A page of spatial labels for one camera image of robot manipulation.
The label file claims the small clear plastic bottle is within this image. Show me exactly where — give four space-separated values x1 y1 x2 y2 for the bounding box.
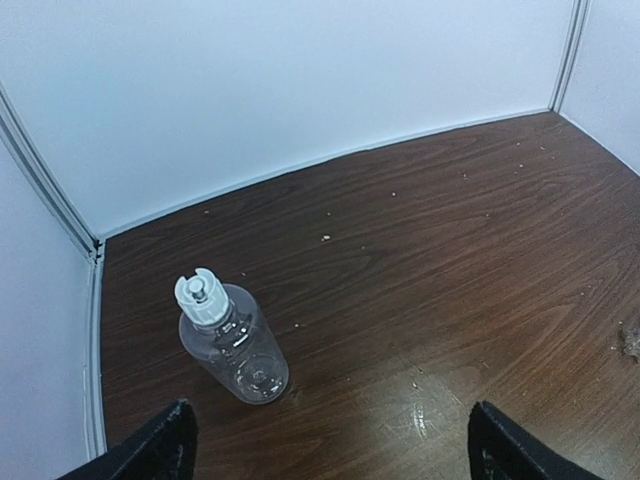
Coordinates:
179 284 289 405

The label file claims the white flip bottle cap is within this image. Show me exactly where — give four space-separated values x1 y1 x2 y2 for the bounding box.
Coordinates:
174 268 231 327

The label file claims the aluminium corner post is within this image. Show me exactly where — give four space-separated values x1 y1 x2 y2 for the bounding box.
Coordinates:
548 0 591 114
1 90 108 460

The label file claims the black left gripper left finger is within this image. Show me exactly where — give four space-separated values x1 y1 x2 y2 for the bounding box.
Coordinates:
59 399 198 480

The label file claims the aluminium right corner post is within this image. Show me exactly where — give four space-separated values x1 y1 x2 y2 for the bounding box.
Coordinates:
548 0 591 114

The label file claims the aluminium left corner post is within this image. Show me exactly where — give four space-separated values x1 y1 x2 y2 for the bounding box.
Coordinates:
1 90 108 460

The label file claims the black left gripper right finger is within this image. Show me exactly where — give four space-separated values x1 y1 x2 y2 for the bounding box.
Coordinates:
468 401 599 480

